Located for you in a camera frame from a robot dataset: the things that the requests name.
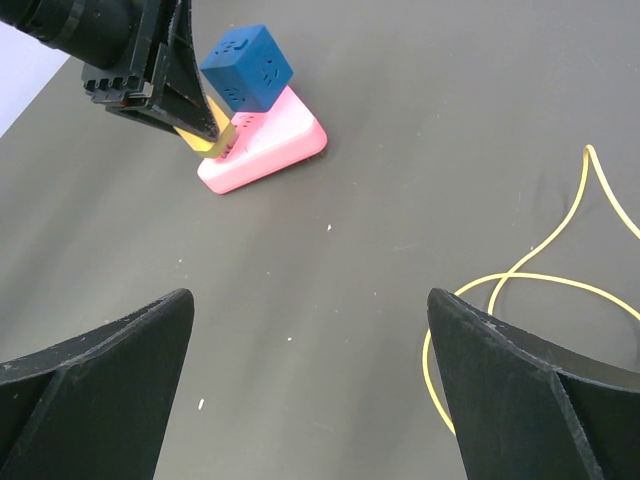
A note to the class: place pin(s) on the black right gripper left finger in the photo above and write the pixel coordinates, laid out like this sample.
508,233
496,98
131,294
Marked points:
96,406

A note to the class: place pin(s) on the blue cube socket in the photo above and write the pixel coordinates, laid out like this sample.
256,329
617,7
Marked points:
247,69

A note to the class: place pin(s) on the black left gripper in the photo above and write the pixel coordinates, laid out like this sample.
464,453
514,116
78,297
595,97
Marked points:
156,79

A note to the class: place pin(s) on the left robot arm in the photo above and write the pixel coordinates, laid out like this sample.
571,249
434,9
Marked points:
92,31

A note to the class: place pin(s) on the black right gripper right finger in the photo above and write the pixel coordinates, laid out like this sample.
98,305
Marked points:
526,408

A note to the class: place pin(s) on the pink triangular power strip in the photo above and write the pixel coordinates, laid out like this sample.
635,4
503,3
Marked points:
265,143

